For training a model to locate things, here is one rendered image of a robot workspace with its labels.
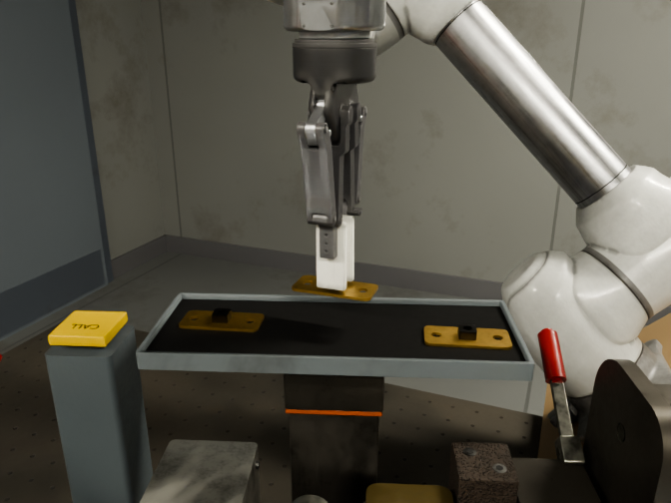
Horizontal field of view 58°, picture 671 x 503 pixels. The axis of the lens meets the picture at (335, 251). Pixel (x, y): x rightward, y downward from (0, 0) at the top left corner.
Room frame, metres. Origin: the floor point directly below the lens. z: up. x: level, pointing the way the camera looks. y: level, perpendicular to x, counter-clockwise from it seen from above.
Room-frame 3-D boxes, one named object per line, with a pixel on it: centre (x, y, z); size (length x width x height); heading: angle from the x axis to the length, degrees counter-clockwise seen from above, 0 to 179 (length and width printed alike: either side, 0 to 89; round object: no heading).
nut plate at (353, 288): (0.56, 0.00, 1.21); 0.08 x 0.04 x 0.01; 71
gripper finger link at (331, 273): (0.55, 0.00, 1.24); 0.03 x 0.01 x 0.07; 71
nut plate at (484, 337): (0.53, -0.13, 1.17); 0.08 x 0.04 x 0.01; 84
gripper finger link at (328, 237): (0.54, 0.01, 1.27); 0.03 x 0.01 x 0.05; 161
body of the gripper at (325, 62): (0.56, 0.00, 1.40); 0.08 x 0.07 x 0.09; 161
